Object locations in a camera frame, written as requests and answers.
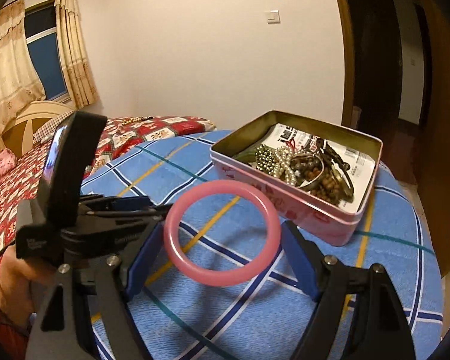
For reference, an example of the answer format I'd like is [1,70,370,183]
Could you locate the pink metal tin box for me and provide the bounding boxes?
[210,111,383,246]

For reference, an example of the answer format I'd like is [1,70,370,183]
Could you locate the green jade bangle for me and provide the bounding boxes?
[232,149,257,164]

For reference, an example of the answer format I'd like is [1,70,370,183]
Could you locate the pink bangle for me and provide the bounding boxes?
[163,180,281,287]

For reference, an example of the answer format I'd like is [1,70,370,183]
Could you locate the striped pillow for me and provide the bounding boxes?
[32,111,73,145]

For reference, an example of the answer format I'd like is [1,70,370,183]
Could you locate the person's left hand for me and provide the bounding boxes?
[0,245,56,329]

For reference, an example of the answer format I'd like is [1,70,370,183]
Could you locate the window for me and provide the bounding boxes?
[24,0,67,101]

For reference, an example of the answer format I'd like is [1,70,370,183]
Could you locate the left beige curtain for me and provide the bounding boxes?
[0,0,46,152]

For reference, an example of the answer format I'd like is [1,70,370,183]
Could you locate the beige curtain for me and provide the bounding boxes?
[54,0,99,109]
[0,0,46,152]

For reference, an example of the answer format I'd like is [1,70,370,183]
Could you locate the white pearl necklace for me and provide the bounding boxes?
[273,145,299,188]

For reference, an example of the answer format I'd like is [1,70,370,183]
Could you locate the brown door frame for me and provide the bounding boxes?
[337,0,425,127]

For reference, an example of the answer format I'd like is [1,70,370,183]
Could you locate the cream wooden headboard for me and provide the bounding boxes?
[0,101,75,158]

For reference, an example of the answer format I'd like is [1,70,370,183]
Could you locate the brown wooden door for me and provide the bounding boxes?
[418,0,450,275]

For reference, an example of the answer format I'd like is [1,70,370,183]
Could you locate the brown wooden bead string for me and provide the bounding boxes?
[303,166,342,207]

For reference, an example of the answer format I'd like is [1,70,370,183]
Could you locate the white printed paper in tin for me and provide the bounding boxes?
[251,124,376,213]

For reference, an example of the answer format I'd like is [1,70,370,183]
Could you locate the silver bangle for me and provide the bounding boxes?
[291,154,324,191]

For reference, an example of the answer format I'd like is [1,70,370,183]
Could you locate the right beige curtain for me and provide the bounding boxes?
[54,0,99,109]

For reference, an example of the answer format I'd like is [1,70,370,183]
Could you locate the pink pillow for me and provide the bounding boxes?
[0,148,18,192]

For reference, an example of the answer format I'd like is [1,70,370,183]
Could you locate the white wall switch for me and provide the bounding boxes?
[265,10,281,24]

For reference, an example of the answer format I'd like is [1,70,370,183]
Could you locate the wristwatch with brown strap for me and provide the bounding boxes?
[317,137,354,202]

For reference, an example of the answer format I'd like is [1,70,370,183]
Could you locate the silver ball bead chain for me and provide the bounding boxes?
[253,144,282,176]

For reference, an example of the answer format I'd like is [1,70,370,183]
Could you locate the beads lying on bed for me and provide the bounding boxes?
[121,116,154,125]

